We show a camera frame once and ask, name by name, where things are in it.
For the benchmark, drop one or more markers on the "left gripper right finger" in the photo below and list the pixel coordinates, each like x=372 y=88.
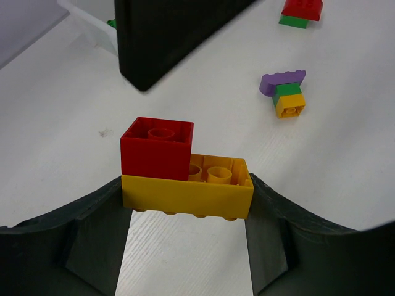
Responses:
x=295 y=252

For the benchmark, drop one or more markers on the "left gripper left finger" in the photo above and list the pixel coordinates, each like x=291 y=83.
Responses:
x=76 y=249

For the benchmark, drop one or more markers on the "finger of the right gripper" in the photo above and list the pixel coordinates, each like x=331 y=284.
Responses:
x=155 y=35

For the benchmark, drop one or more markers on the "green printed lego brick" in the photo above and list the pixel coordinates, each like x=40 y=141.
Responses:
x=112 y=23

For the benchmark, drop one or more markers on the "red yellow green lego stack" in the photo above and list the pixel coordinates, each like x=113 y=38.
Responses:
x=160 y=172

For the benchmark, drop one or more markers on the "purple green yellow lego stack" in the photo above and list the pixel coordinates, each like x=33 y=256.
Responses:
x=285 y=91

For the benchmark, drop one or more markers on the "clear divided sorting tray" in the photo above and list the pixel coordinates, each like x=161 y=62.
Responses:
x=92 y=17

